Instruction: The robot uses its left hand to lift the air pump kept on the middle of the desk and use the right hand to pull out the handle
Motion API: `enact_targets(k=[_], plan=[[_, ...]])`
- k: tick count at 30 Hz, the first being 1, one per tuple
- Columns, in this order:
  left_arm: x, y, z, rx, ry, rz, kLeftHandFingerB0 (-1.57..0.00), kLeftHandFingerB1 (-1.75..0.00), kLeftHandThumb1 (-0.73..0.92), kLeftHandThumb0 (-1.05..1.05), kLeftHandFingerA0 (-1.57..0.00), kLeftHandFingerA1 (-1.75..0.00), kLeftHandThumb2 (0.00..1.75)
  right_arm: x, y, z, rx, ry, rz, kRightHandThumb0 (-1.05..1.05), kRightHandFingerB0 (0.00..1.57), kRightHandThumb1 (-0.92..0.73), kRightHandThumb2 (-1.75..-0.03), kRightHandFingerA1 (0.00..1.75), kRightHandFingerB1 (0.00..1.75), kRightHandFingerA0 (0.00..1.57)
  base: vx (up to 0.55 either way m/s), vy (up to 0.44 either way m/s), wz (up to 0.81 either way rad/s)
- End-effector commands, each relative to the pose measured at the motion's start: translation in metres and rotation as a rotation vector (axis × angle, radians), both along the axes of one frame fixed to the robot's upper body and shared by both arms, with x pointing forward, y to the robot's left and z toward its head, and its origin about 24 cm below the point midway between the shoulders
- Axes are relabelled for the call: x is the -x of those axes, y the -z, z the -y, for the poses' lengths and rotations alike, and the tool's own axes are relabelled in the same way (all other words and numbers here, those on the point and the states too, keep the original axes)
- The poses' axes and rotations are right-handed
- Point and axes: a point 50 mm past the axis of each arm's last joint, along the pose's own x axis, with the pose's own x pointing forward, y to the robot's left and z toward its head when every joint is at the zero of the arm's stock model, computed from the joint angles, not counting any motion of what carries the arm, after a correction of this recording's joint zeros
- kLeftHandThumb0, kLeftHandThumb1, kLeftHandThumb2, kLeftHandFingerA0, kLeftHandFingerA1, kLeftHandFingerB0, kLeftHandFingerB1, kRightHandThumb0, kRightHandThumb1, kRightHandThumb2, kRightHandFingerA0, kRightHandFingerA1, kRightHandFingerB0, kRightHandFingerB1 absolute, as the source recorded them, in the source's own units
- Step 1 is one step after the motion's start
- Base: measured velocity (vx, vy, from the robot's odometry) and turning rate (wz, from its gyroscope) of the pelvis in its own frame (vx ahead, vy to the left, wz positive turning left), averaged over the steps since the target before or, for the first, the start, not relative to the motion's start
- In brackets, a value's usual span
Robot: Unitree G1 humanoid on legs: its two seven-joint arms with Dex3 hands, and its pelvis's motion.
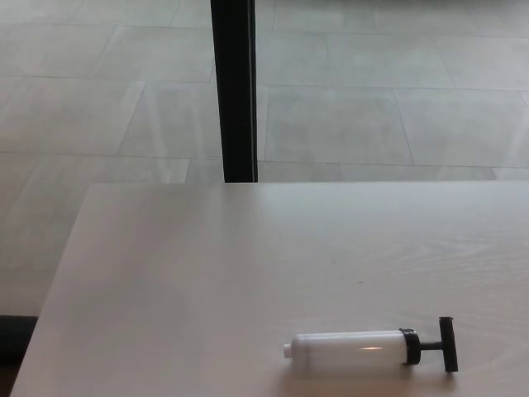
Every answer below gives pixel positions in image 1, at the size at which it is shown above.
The black vertical window frame post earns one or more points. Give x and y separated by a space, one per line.
235 82

